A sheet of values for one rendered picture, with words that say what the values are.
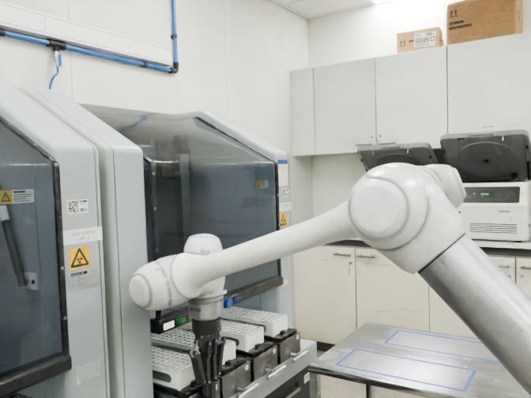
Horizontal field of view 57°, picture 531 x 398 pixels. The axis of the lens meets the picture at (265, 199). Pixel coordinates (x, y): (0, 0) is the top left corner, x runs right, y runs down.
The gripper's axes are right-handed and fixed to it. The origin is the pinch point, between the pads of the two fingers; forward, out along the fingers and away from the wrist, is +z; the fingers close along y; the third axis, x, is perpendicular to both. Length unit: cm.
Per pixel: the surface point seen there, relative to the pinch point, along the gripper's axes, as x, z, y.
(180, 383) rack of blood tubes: -5.5, -3.4, 4.7
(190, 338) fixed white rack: -20.2, -6.6, -15.7
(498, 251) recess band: 36, -4, -233
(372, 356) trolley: 29.2, -2.0, -39.1
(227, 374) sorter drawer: -2.5, -0.7, -10.7
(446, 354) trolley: 47, -2, -50
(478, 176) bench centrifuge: 17, -50, -279
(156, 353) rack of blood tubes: -20.9, -6.3, -2.2
